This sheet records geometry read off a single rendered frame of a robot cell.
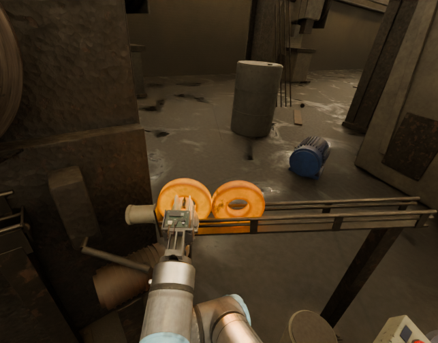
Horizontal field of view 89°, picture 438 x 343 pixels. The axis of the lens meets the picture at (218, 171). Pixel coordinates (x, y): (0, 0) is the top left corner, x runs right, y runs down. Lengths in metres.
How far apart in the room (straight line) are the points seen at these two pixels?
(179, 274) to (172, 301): 0.05
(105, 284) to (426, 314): 1.53
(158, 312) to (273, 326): 0.88
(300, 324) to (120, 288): 0.50
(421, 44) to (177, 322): 2.48
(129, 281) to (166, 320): 0.32
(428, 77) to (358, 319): 1.88
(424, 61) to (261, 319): 2.24
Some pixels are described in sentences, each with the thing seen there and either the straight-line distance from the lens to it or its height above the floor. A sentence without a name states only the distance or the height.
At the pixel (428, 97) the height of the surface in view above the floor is 0.83.
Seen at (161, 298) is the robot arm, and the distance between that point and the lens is 0.48.
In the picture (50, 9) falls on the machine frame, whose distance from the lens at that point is 0.74.
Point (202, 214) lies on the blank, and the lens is 0.67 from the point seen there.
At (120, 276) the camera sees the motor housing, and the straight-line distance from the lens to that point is 0.77.
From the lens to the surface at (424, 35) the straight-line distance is 2.56.
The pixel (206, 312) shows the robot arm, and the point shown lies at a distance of 0.60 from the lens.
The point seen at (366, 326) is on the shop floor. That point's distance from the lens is 1.48.
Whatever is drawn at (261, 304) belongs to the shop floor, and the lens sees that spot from 1.32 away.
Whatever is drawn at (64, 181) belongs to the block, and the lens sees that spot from 0.69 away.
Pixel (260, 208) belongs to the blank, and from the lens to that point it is 0.66.
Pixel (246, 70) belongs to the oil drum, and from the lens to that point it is 2.90.
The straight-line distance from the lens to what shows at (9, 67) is 0.60.
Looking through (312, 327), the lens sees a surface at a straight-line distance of 0.74.
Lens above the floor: 1.14
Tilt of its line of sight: 32 degrees down
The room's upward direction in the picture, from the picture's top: 4 degrees clockwise
